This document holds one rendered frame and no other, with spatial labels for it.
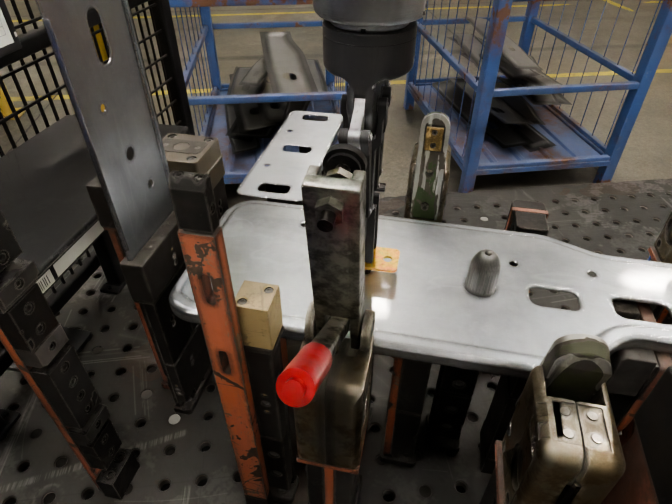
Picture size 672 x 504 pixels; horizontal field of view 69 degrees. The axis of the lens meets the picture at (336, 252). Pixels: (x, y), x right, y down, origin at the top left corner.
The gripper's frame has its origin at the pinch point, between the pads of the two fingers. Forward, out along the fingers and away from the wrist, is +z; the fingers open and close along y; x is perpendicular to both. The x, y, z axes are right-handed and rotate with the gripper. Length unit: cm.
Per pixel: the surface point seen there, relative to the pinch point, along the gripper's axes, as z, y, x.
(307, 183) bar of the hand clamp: -15.4, -17.2, 0.7
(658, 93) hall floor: 107, 351, -162
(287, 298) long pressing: 6.0, -6.1, 6.7
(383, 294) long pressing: 6.0, -3.4, -3.1
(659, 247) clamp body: 11.8, 19.6, -38.5
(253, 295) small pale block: -0.5, -12.6, 7.4
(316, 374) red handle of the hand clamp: -8.1, -25.0, -1.6
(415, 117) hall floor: 106, 271, 8
